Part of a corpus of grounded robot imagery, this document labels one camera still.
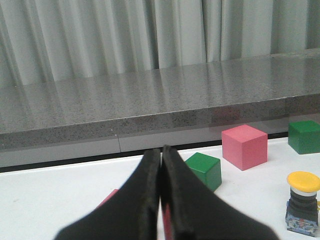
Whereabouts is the right green wooden cube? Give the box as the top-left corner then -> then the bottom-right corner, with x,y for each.
288,120 -> 320,155

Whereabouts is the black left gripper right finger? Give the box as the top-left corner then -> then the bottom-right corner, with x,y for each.
160,145 -> 278,240

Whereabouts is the green wooden cube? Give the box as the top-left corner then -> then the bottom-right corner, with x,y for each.
185,152 -> 222,192
288,120 -> 320,155

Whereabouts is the grey stone ledge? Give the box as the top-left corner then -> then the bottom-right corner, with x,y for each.
0,48 -> 320,168

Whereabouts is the pink flat object on table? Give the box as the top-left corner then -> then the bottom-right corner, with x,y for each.
96,189 -> 118,208

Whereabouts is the pink wooden cube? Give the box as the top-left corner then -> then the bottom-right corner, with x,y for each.
221,124 -> 268,171

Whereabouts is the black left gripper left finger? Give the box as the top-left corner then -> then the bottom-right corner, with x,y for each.
55,149 -> 161,240

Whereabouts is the grey-green curtain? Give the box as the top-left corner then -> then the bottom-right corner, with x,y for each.
0,0 -> 320,88

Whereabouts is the left green wooden cube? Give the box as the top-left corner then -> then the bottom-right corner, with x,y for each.
185,152 -> 222,192

